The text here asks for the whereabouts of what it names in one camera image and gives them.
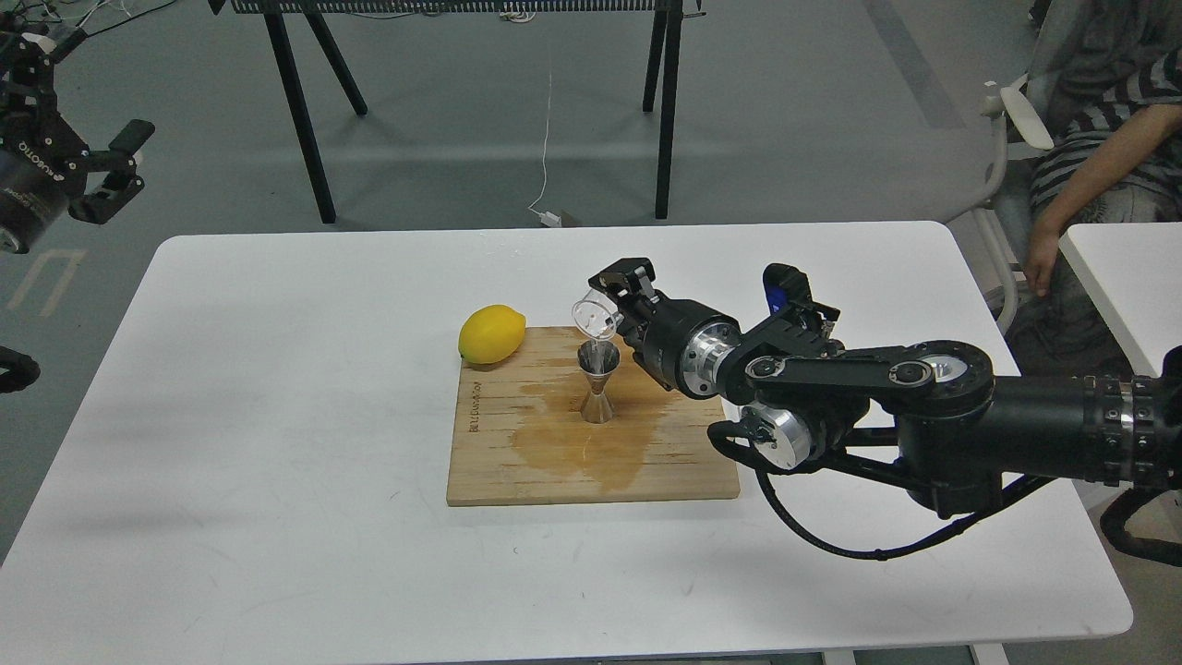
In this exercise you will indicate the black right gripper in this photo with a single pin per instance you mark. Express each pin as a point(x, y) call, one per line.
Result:
point(678, 342)

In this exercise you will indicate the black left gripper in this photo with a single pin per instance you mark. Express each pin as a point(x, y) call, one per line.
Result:
point(36, 184)

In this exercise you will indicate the small clear glass beaker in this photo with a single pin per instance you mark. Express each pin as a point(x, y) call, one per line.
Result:
point(595, 316)

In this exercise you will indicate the steel double jigger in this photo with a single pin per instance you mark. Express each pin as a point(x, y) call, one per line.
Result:
point(597, 359)

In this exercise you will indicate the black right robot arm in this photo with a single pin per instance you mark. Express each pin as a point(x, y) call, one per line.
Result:
point(930, 418)

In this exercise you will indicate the person's bare hand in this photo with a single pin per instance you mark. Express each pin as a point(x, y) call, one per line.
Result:
point(1041, 256)

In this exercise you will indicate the yellow lemon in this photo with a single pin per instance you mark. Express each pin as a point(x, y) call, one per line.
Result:
point(491, 334)

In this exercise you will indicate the wooden cutting board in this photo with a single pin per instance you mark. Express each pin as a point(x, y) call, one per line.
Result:
point(519, 437)

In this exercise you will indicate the white office chair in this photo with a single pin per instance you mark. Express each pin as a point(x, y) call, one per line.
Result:
point(1016, 115)

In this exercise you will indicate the white side table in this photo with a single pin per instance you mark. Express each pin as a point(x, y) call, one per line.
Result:
point(1132, 272)

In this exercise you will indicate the seated person striped shirt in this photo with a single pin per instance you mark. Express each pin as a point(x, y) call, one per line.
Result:
point(1114, 116)

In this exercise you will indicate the black metal table frame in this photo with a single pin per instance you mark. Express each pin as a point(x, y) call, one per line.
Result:
point(337, 111)

